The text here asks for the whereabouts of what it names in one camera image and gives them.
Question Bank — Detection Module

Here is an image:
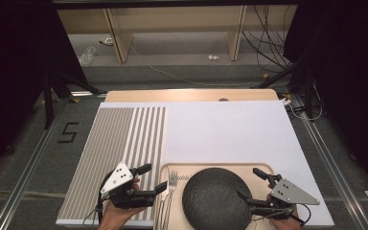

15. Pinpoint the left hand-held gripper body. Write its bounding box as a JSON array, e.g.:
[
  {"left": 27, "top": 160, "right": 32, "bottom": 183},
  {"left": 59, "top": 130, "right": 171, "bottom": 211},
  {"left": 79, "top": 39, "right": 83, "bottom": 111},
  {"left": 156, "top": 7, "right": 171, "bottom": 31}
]
[{"left": 100, "top": 161, "right": 157, "bottom": 210}]

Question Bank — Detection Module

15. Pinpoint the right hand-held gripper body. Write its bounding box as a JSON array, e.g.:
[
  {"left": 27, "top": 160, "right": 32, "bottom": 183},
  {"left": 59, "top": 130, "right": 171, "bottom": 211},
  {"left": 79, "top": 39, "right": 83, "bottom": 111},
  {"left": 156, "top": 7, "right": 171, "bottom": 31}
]
[{"left": 249, "top": 177, "right": 321, "bottom": 222}]

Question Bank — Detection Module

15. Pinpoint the silver fork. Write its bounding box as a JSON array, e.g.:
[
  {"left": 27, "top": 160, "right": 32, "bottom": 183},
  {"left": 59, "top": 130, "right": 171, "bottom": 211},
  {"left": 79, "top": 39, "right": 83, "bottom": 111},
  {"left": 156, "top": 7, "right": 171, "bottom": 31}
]
[{"left": 162, "top": 171, "right": 179, "bottom": 230}]

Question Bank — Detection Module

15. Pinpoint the beige tray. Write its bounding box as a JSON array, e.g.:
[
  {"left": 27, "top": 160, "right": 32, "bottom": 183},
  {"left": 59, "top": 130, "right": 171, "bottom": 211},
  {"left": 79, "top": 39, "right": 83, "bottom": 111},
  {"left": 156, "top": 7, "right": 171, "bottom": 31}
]
[{"left": 152, "top": 162, "right": 277, "bottom": 230}]

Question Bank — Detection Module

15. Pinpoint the black textured plate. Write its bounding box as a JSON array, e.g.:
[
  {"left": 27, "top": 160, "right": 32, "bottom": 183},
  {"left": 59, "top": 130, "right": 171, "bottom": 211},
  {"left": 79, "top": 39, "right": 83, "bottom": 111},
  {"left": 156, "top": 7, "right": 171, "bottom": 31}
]
[{"left": 181, "top": 167, "right": 253, "bottom": 230}]

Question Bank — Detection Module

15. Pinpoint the person's left hand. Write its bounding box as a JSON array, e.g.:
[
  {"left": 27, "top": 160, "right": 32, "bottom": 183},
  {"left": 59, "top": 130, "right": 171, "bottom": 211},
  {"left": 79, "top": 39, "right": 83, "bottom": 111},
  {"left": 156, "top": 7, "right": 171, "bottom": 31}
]
[{"left": 97, "top": 176, "right": 148, "bottom": 230}]

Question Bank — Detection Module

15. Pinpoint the person's right hand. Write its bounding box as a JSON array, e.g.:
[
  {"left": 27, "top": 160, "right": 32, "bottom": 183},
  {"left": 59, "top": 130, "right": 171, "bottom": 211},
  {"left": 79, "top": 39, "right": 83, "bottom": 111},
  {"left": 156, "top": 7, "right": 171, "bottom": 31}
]
[{"left": 267, "top": 210, "right": 305, "bottom": 230}]

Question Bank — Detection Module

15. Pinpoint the gray striped placemat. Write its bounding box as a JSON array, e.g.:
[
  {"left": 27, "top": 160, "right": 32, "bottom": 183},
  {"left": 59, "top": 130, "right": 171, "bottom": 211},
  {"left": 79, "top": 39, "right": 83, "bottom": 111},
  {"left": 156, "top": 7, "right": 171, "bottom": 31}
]
[{"left": 57, "top": 106, "right": 167, "bottom": 222}]

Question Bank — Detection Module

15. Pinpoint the black tripod stand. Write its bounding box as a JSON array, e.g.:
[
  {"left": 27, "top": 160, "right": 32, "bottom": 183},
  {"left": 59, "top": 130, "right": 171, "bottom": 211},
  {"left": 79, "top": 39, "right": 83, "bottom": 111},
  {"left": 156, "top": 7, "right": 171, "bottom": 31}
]
[
  {"left": 250, "top": 61, "right": 314, "bottom": 119},
  {"left": 41, "top": 68, "right": 108, "bottom": 128}
]

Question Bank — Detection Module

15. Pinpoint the clear plastic wrap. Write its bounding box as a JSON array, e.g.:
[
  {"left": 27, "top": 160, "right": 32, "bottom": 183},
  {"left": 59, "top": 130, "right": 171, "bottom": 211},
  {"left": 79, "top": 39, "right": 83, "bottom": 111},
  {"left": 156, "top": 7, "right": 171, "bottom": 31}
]
[{"left": 78, "top": 46, "right": 97, "bottom": 66}]

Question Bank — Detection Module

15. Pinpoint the black curtain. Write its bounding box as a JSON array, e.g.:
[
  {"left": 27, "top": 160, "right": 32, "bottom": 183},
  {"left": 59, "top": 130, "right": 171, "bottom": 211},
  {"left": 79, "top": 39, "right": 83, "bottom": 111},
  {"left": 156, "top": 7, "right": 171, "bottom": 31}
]
[
  {"left": 284, "top": 0, "right": 368, "bottom": 193},
  {"left": 0, "top": 0, "right": 89, "bottom": 180}
]

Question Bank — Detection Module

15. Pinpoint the light wooden desk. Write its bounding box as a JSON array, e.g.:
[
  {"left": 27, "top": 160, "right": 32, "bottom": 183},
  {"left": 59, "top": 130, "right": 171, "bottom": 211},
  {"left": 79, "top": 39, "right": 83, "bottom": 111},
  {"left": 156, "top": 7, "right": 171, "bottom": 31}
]
[{"left": 57, "top": 4, "right": 298, "bottom": 64}]

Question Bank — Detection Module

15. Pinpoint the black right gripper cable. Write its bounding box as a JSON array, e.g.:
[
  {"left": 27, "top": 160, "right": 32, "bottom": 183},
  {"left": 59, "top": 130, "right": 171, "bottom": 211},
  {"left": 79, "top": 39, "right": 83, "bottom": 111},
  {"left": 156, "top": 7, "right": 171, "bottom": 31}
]
[{"left": 295, "top": 203, "right": 311, "bottom": 225}]

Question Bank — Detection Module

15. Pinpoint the metal floor rail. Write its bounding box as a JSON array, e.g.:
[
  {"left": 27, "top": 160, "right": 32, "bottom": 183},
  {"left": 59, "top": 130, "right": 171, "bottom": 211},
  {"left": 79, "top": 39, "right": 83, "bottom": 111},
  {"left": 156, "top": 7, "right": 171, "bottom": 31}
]
[
  {"left": 0, "top": 99, "right": 68, "bottom": 230},
  {"left": 291, "top": 94, "right": 368, "bottom": 230}
]

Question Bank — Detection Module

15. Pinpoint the white plug with cable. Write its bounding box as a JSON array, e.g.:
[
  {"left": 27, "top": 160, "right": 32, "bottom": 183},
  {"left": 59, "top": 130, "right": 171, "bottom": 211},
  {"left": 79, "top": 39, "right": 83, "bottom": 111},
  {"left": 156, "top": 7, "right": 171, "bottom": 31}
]
[{"left": 280, "top": 82, "right": 324, "bottom": 122}]

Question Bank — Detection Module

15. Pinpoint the bundle of black cables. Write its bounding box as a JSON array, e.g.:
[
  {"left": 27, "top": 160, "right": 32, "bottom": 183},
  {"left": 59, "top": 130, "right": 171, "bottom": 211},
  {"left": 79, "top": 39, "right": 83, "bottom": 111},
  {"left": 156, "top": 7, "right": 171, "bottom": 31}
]
[{"left": 242, "top": 4, "right": 296, "bottom": 75}]

